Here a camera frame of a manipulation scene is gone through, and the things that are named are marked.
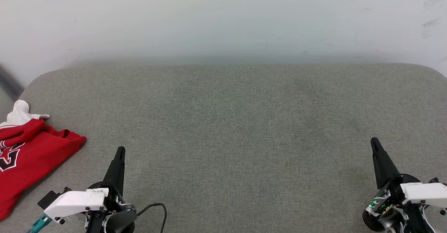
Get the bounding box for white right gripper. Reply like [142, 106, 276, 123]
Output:
[362, 137, 447, 233]

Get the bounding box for red white basketball jersey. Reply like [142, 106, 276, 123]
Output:
[0, 100, 87, 221]

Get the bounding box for grey fabric sofa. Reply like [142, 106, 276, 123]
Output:
[0, 63, 447, 233]

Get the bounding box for thin black cable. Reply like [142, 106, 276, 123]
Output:
[136, 203, 168, 233]

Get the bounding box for teal plug left camera cable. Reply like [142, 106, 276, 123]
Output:
[27, 214, 53, 233]

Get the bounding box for grey metal wall strip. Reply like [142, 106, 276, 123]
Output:
[0, 64, 24, 102]

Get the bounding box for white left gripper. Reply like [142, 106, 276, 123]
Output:
[44, 146, 137, 233]

